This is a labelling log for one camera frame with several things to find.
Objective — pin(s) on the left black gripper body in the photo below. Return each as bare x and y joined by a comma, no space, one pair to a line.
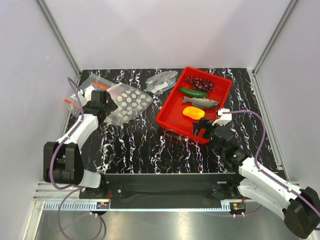
87,106

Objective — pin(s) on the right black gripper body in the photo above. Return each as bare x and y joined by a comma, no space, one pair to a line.
215,126

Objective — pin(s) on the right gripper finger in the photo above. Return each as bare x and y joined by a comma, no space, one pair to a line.
199,125
208,131

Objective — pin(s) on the polka dot zip bag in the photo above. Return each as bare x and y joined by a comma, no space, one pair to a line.
130,101

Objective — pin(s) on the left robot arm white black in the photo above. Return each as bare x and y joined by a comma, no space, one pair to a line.
62,161

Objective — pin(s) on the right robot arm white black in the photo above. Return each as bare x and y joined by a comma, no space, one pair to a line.
298,208

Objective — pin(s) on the red zipper clear bag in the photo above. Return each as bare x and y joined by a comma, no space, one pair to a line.
94,80

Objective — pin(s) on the small clear bag with items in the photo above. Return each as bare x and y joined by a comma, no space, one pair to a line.
161,82

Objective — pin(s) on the yellow toy mango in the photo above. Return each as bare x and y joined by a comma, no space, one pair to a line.
193,112

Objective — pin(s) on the grey toy fish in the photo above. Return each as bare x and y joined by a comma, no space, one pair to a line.
201,103

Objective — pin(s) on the red plastic tray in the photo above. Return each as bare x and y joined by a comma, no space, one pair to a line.
171,115

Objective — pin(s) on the green toy cucumber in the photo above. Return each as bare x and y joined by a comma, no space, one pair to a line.
193,93

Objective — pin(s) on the purple toy grapes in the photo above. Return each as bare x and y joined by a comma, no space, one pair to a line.
200,84

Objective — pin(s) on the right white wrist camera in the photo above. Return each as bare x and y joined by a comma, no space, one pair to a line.
223,117

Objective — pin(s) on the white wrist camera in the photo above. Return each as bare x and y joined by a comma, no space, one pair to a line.
85,94
223,117

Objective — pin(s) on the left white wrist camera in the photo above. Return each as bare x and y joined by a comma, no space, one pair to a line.
85,94

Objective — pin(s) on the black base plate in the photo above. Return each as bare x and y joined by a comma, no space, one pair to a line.
166,192

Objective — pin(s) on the slotted cable duct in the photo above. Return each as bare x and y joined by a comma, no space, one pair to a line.
99,207

